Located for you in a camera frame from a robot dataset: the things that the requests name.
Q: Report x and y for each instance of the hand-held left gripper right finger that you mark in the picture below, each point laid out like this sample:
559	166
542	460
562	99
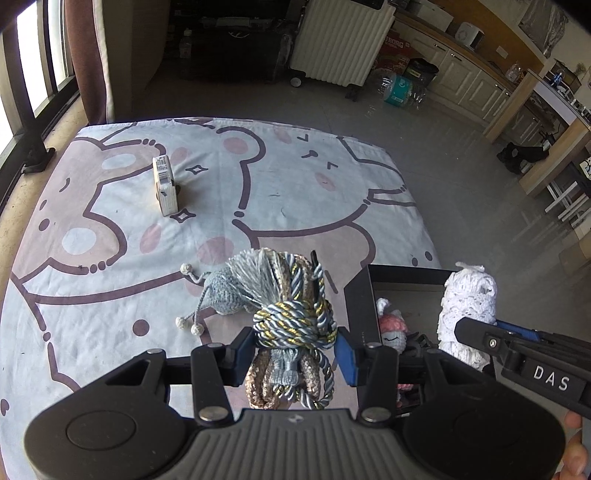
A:
346	364

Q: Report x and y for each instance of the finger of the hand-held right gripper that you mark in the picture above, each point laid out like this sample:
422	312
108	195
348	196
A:
519	331
482	339

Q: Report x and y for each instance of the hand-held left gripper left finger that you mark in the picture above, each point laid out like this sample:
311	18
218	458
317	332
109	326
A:
244	355

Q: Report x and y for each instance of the white lace roll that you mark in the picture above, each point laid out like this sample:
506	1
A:
466	295

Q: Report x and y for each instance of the pink crochet rabbit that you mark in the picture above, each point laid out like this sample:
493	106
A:
392	330

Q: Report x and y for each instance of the brown hair claw clip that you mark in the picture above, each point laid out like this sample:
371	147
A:
419	344

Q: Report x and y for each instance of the black cardboard box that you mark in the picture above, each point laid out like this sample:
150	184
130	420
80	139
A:
362	300

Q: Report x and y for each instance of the person's right hand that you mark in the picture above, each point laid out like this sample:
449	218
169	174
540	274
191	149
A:
579	452

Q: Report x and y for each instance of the grey crochet toy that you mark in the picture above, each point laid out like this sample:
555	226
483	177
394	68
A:
221	290

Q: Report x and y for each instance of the bear printed blanket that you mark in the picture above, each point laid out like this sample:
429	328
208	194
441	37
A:
138	277

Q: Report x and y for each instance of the black object on floor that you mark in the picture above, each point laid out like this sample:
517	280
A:
521	154

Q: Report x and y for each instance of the wooden table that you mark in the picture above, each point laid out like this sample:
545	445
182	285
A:
554	157

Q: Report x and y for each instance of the small beige cardboard box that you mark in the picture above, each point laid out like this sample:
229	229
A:
165	189

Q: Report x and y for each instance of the cream kitchen cabinets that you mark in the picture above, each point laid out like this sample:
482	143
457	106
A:
466	78

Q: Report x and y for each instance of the pack of water bottles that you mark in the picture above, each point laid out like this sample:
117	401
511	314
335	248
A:
399	90

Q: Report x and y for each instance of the black bin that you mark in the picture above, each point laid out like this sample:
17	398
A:
422	71

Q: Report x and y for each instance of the white countertop appliance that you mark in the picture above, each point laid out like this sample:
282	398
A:
468	34

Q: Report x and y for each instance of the red carton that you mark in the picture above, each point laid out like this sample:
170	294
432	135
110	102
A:
395	48

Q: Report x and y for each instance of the dark low cabinet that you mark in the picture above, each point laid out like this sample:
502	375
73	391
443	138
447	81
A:
231	46

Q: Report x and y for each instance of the black window railing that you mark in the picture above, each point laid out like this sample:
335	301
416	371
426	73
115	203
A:
32	115

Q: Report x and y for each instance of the white oil radiator heater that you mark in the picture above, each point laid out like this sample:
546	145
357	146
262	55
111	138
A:
341	41

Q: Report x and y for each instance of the brown curtain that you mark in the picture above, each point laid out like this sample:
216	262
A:
111	60

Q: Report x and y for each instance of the wooden post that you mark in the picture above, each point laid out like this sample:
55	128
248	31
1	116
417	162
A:
515	104

